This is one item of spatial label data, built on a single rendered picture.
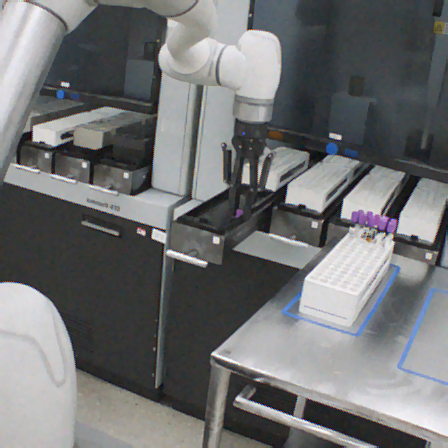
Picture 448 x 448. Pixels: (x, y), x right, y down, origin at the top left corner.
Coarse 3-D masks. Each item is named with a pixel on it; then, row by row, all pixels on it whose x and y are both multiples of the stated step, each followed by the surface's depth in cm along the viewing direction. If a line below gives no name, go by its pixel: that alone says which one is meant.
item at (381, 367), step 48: (336, 240) 143; (288, 288) 118; (384, 288) 122; (432, 288) 124; (240, 336) 101; (288, 336) 102; (336, 336) 103; (384, 336) 104; (432, 336) 106; (288, 384) 90; (336, 384) 90; (384, 384) 91; (432, 384) 92; (336, 432) 85; (432, 432) 81
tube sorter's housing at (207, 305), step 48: (240, 0) 158; (288, 144) 216; (192, 192) 182; (192, 288) 180; (240, 288) 173; (192, 336) 185; (192, 384) 191; (240, 384) 183; (240, 432) 196; (288, 432) 181; (384, 432) 167
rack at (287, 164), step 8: (280, 152) 193; (288, 152) 194; (296, 152) 195; (304, 152) 196; (280, 160) 183; (288, 160) 185; (296, 160) 186; (304, 160) 194; (248, 168) 173; (272, 168) 175; (280, 168) 176; (288, 168) 178; (296, 168) 192; (304, 168) 194; (248, 176) 174; (272, 176) 171; (280, 176) 173; (288, 176) 188; (272, 184) 172; (280, 184) 175
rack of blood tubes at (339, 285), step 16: (352, 240) 127; (336, 256) 119; (352, 256) 120; (368, 256) 121; (384, 256) 121; (320, 272) 112; (336, 272) 112; (352, 272) 114; (368, 272) 114; (384, 272) 127; (304, 288) 109; (320, 288) 107; (336, 288) 106; (352, 288) 107; (368, 288) 120; (304, 304) 109; (320, 304) 108; (336, 304) 107; (352, 304) 105; (336, 320) 107; (352, 320) 107
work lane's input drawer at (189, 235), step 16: (224, 192) 167; (240, 192) 172; (272, 192) 171; (192, 208) 152; (208, 208) 158; (224, 208) 159; (240, 208) 160; (256, 208) 160; (176, 224) 146; (192, 224) 145; (208, 224) 144; (224, 224) 149; (240, 224) 150; (256, 224) 159; (176, 240) 147; (192, 240) 145; (208, 240) 144; (224, 240) 142; (240, 240) 152; (176, 256) 143; (192, 256) 144; (208, 256) 145
